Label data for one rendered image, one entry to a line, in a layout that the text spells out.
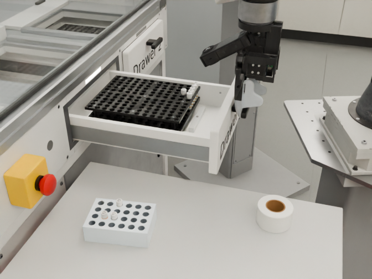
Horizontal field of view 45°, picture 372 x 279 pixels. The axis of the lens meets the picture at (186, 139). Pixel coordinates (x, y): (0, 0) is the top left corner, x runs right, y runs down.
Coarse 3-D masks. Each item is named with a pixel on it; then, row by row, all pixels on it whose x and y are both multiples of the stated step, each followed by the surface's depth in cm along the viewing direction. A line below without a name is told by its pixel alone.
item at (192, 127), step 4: (200, 108) 112; (204, 108) 112; (200, 112) 110; (196, 116) 109; (200, 116) 109; (196, 120) 107; (192, 124) 106; (196, 124) 106; (188, 128) 105; (192, 128) 104
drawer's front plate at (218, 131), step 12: (228, 96) 100; (228, 108) 96; (216, 120) 92; (228, 120) 98; (216, 132) 89; (228, 132) 101; (216, 144) 90; (228, 144) 104; (216, 156) 92; (216, 168) 93
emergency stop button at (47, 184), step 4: (44, 176) 82; (48, 176) 82; (52, 176) 82; (40, 180) 82; (44, 180) 81; (48, 180) 81; (52, 180) 82; (40, 184) 81; (44, 184) 81; (48, 184) 81; (52, 184) 82; (40, 188) 81; (44, 188) 81; (48, 188) 81; (52, 188) 82; (44, 192) 81; (48, 192) 82; (52, 192) 83
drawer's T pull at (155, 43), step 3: (150, 39) 134; (153, 39) 134; (159, 39) 134; (162, 39) 136; (147, 42) 133; (150, 42) 132; (153, 42) 132; (156, 42) 132; (159, 42) 134; (150, 45) 133; (153, 45) 130; (156, 45) 131; (153, 48) 130
